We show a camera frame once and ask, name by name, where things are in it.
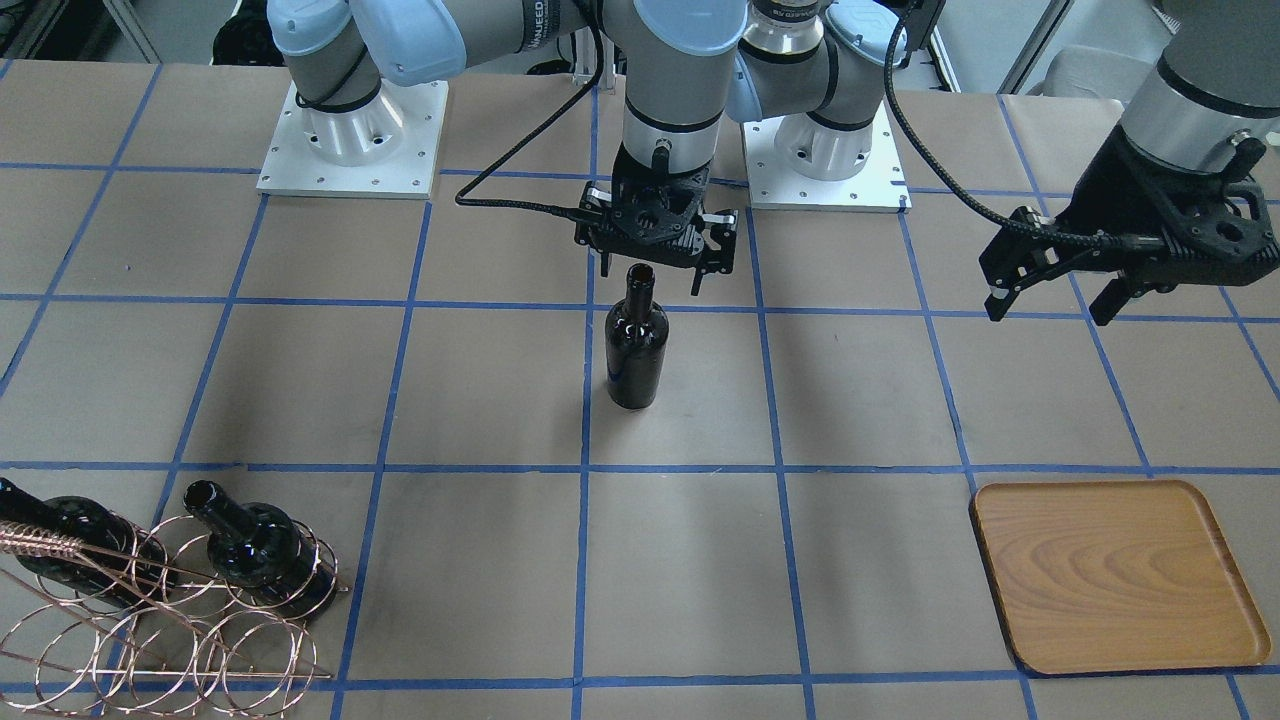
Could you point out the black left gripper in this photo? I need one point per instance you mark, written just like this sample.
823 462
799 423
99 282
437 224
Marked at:
1112 193

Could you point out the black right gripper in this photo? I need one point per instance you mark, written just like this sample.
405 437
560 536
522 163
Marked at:
722 233

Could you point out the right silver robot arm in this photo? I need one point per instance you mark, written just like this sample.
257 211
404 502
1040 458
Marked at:
679 54

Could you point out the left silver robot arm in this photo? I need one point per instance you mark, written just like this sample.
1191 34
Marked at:
1214 85

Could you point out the wooden tray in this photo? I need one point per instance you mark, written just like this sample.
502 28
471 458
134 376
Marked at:
1115 576

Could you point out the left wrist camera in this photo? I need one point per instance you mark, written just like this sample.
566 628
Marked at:
1016 256

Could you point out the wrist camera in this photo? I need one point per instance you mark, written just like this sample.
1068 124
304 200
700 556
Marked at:
1016 256
722 229

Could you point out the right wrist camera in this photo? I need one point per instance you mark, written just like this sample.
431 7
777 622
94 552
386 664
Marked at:
722 229

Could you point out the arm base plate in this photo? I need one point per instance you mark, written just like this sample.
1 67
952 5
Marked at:
796 165
388 149

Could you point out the copper wire bottle basket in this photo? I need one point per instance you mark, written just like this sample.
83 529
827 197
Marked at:
205 649

